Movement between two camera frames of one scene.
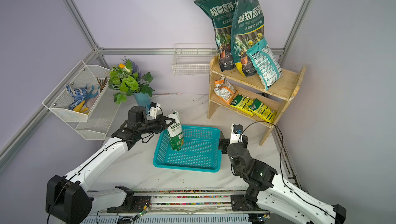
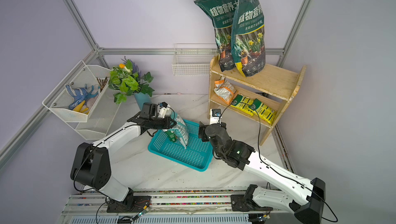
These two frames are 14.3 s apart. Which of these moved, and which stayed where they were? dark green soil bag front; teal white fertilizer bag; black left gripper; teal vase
Moved: teal white fertilizer bag
Stayed: dark green soil bag front; black left gripper; teal vase
